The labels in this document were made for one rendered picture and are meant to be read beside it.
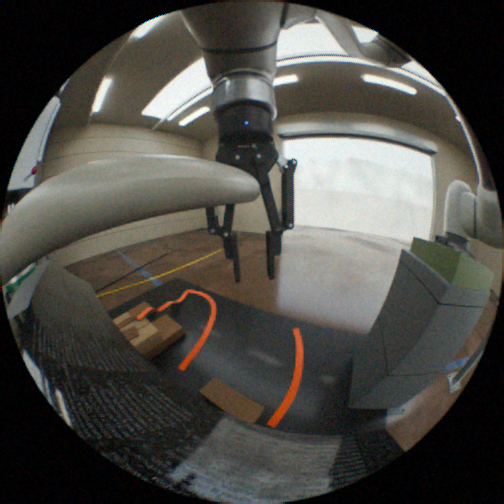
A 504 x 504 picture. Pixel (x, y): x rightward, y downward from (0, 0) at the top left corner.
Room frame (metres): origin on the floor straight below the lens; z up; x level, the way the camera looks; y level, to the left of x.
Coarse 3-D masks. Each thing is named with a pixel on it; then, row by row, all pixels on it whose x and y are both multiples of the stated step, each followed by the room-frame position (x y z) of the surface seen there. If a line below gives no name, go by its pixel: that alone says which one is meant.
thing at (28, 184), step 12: (48, 108) 0.07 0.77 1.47; (48, 120) 0.11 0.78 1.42; (36, 132) 0.06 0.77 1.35; (24, 144) 0.01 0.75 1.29; (36, 144) 0.09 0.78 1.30; (24, 156) 0.03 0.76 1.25; (36, 156) 0.11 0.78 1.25; (24, 168) 0.05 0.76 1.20; (12, 180) -0.02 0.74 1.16; (24, 180) 0.06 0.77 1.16; (12, 192) -0.01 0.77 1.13; (24, 192) 0.07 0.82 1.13
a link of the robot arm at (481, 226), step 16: (400, 48) 0.08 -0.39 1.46; (448, 96) 0.05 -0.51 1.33; (464, 128) 0.05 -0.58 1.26; (480, 160) 0.02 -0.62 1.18; (480, 176) 0.04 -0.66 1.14; (480, 192) 0.05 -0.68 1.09; (496, 192) -0.03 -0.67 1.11; (480, 208) 0.06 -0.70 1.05; (496, 208) -0.03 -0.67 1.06; (480, 224) 0.06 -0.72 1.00; (496, 224) -0.03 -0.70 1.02; (480, 240) 0.05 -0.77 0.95; (496, 240) -0.04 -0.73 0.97
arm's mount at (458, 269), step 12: (420, 240) 0.33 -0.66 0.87; (420, 252) 0.31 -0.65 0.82; (432, 252) 0.24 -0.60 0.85; (444, 252) 0.17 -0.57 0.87; (456, 252) 0.12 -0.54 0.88; (432, 264) 0.22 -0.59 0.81; (444, 264) 0.16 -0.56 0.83; (456, 264) 0.11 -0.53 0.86; (468, 264) 0.07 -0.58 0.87; (480, 264) 0.02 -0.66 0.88; (444, 276) 0.14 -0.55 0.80; (456, 276) 0.09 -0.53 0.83; (468, 276) 0.06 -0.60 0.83; (480, 276) 0.01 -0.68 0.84; (492, 276) -0.06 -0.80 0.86; (480, 288) -0.01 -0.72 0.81
